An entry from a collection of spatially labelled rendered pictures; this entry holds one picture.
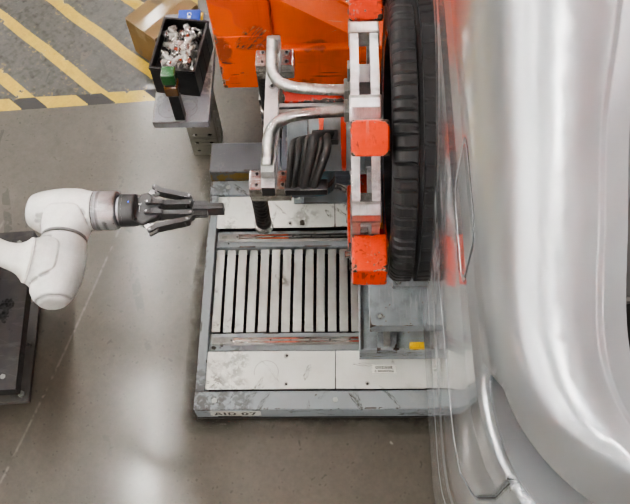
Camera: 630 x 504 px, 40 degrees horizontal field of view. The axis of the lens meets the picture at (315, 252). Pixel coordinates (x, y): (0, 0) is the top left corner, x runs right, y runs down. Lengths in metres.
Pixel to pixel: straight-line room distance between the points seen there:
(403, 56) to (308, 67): 0.77
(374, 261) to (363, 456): 0.90
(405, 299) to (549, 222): 1.56
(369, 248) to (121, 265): 1.26
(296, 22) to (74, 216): 0.82
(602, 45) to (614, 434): 0.44
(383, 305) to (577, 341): 1.59
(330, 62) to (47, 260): 1.01
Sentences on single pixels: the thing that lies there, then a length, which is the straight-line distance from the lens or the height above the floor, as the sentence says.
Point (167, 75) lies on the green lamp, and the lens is 2.46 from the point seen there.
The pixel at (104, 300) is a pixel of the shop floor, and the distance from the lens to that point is 2.88.
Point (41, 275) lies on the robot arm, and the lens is 1.93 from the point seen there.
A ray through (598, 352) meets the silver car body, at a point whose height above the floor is 1.65.
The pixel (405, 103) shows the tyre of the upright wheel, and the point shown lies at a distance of 1.72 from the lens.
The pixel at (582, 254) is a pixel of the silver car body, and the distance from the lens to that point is 0.97.
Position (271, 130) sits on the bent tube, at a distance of 1.86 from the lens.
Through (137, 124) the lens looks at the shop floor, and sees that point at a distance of 3.22.
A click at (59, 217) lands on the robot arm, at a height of 0.88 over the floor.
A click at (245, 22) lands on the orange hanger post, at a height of 0.79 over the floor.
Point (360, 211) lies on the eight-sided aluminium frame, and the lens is 1.79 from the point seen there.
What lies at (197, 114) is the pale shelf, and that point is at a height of 0.45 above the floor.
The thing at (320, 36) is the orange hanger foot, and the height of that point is 0.71.
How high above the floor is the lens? 2.50
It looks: 62 degrees down
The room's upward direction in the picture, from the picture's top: 5 degrees counter-clockwise
